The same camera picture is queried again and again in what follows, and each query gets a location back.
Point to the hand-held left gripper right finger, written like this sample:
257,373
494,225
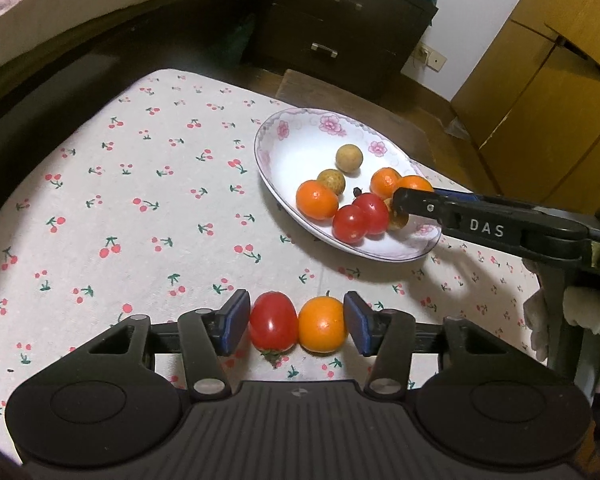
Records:
357,328

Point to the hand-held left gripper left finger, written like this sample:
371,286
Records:
236,323

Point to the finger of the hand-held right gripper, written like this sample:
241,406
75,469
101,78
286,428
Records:
530,211
485,232

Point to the orange cherry tomato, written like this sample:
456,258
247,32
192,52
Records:
414,183
321,324

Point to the large red tomato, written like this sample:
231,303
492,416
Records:
274,325

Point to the small red cherry tomato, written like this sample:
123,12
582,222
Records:
350,223
375,210

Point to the orange tangerine plate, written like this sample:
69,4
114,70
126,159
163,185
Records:
385,181

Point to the orange tangerine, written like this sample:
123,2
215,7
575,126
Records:
317,200

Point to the white floral plate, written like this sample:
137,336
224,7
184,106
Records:
290,160

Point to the yellow wooden cabinet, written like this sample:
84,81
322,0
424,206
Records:
530,85

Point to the mottled brown longan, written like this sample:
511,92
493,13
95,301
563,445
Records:
330,180

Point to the pale tan longan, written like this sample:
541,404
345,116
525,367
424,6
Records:
350,157

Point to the cherry print tablecloth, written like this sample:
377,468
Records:
130,160

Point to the dark wooden nightstand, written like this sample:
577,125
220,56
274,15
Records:
330,25

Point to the bed with blankets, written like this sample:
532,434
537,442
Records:
105,55

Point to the white wall outlet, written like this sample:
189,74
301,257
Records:
430,57

